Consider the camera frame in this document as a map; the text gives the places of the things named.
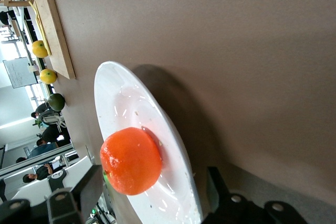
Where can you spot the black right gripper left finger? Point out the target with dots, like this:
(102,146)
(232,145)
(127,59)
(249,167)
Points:
(86,190)

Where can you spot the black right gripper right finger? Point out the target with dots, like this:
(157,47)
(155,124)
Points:
(220,203)

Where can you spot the orange mandarin fruit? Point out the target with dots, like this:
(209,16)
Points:
(131,161)

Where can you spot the white ceramic plate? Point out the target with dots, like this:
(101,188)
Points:
(118,98)

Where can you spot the seated person dark shirt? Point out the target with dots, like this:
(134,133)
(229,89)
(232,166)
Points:
(53,133)
(42,108)
(42,172)

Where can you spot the seated person blue shirt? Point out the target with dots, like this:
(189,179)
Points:
(43,149)

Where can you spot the grey office chair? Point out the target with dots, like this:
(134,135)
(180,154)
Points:
(51,117)

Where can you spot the yellow lemon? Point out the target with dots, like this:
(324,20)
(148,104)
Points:
(48,76)
(39,48)

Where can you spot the yellow plastic knife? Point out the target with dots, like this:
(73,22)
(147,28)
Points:
(46,43)

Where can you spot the bamboo cutting board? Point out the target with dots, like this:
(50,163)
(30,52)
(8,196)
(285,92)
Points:
(55,32)

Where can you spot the yellow plastic fork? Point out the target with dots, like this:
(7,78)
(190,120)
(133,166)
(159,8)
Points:
(35,14)

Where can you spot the white wall whiteboard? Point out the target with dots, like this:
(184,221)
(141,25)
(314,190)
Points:
(21,73)

